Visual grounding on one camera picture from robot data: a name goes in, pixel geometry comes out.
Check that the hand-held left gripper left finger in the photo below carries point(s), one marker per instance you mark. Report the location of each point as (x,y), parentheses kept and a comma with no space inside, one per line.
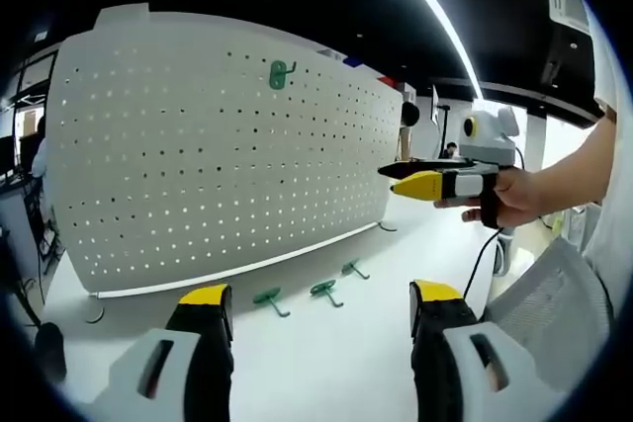
(143,377)

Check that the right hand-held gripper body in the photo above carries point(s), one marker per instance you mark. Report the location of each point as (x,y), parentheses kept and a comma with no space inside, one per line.
(489,135)

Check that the black tripod stand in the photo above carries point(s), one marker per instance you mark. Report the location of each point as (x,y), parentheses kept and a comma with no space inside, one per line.
(442,120)

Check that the white partition panel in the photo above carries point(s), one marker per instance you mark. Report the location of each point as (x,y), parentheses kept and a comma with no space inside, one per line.
(121,17)

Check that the white perforated mounting plate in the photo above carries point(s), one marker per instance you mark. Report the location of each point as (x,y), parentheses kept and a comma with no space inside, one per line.
(198,170)

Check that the person's right hand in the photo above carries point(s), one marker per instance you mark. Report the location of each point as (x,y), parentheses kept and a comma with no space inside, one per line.
(521,197)

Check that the long ceiling light strip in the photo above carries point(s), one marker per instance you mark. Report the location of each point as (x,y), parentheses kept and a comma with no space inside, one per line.
(435,17)

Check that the green hook assembly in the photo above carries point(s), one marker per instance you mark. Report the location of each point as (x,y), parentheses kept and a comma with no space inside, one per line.
(278,77)
(267,297)
(324,288)
(352,268)

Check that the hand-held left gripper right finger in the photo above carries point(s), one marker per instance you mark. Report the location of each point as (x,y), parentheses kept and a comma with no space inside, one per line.
(475,372)

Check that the black computer mouse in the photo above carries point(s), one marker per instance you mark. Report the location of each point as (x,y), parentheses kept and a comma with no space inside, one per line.
(50,350)

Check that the grey mesh office chair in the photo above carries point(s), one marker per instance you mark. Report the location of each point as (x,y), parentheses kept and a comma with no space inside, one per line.
(549,303)

